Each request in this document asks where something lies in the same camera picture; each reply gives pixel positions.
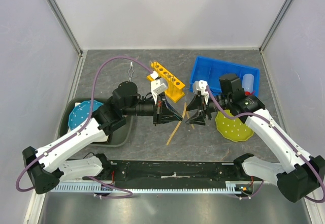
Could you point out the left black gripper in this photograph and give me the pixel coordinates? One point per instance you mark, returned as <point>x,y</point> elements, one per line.
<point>160,114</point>

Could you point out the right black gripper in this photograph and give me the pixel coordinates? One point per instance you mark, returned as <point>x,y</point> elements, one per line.
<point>198,102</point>

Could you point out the metal crucible tongs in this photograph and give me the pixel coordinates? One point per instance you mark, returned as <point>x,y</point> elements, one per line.
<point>130,72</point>

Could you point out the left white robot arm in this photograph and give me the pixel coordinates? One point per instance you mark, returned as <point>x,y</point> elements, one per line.
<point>47,166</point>

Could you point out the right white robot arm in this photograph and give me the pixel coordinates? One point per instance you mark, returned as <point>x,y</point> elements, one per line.
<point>297,174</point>

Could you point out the yellow test tube rack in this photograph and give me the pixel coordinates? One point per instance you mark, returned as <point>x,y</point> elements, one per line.
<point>176,97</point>

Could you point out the green dotted plate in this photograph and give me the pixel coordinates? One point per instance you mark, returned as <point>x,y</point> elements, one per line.
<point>233,130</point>

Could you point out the blue plastic bin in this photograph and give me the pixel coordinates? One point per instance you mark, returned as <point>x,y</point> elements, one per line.
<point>210,70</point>

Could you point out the dark green tray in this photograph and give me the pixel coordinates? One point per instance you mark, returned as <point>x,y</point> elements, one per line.
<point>117,138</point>

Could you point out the plastic wash bottle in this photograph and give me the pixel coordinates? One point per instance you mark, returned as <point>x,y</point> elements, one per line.
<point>248,83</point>

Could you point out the blue dotted plate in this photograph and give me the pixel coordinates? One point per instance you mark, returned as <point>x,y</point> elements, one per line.
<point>79,114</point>

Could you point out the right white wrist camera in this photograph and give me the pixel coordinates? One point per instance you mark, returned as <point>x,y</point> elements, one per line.
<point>201,87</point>

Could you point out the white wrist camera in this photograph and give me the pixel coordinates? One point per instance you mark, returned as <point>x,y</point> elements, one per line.
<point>158,85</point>
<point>201,87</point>

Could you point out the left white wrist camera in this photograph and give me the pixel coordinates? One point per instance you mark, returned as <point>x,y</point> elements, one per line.
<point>158,85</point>

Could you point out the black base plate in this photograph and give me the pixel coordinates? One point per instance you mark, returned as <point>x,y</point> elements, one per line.
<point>170,174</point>

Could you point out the slotted cable duct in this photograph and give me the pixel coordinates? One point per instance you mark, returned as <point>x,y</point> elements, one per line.
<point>92,187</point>

